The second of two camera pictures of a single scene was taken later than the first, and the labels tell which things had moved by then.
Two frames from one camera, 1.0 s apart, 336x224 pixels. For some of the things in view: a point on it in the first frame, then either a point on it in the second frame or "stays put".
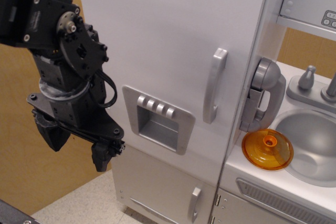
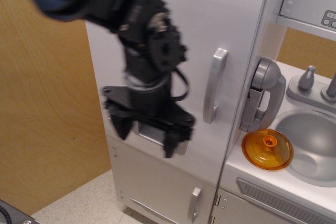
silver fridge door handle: x=213 y=85 stays put
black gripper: x=80 y=109 -> x=155 y=108
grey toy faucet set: x=306 y=88 stays put
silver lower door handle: x=195 y=199 stays put
